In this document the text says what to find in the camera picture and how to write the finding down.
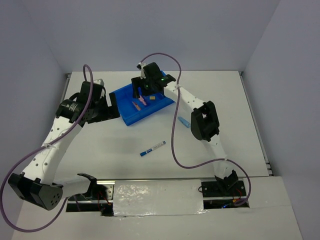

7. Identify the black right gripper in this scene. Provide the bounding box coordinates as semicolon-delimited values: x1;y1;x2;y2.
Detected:
131;75;155;99

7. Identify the pink translucent case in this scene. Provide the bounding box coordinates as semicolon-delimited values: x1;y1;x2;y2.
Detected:
138;95;147;106

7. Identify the orange translucent case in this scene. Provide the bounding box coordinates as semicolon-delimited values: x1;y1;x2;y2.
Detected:
132;101;141;111

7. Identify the blue white marker pen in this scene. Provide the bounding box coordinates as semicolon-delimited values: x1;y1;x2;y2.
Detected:
140;141;166;157

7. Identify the blue translucent case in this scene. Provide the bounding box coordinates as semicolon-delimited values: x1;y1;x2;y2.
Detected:
177;116;191;128

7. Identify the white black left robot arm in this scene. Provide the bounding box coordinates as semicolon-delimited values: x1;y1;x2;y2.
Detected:
8;79;120;211

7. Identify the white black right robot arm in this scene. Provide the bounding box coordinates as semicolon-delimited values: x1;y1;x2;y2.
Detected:
131;62;239;196

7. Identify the blue plastic compartment tray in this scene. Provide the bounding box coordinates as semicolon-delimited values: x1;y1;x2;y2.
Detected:
114;83;174;126

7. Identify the white foil covered panel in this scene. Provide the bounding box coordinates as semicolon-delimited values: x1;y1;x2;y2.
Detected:
113;179;206;217

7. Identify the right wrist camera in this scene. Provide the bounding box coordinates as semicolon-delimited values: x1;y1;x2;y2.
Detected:
136;62;147;79

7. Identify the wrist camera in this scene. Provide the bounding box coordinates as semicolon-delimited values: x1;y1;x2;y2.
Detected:
136;62;147;79
93;78;105;86

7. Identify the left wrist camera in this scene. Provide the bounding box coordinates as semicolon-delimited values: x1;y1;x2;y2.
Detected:
93;78;105;86

